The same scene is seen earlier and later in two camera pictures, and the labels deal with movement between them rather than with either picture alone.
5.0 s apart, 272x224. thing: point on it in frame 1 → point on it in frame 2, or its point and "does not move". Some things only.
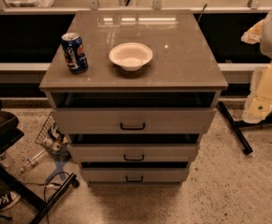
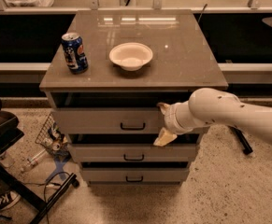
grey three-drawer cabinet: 135,91 does not move
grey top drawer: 134,121 does not move
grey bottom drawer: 135,176 does not move
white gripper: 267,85 → 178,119
